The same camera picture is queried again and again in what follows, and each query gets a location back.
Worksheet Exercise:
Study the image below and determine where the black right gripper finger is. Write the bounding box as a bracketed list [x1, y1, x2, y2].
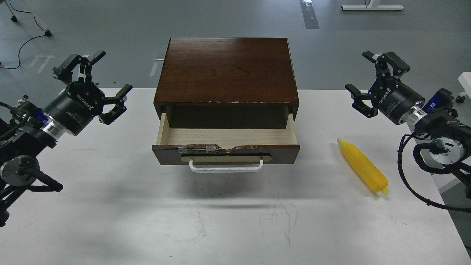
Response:
[345, 84, 378, 119]
[362, 51, 411, 84]

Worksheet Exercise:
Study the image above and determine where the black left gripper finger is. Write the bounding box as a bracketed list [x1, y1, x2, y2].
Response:
[53, 50, 106, 86]
[97, 84, 133, 125]

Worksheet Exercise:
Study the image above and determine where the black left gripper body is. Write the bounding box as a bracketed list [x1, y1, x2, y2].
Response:
[43, 82, 105, 136]

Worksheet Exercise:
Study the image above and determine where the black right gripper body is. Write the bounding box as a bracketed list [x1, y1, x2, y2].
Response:
[369, 78, 425, 125]

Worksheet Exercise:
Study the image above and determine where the yellow corn cob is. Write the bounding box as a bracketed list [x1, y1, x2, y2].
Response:
[336, 138, 389, 194]

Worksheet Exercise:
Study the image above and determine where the wooden drawer with white handle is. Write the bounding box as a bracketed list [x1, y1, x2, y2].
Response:
[152, 114, 301, 166]

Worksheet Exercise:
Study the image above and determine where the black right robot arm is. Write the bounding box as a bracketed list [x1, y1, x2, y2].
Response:
[345, 51, 471, 213]

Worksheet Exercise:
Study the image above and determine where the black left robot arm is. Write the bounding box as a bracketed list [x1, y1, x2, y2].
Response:
[0, 50, 132, 226]

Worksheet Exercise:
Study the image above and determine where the dark wooden drawer cabinet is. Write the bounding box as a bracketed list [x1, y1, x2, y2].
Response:
[153, 37, 300, 128]

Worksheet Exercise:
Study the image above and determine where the white stand leg with casters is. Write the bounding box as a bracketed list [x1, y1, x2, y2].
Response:
[0, 0, 52, 37]

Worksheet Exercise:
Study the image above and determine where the white desk base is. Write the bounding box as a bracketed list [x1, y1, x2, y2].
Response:
[340, 0, 405, 11]

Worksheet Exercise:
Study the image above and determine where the white chair with caster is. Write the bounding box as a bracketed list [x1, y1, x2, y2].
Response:
[455, 71, 471, 104]

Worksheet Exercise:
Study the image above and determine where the black floor cable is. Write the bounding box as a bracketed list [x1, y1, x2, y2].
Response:
[0, 0, 52, 70]

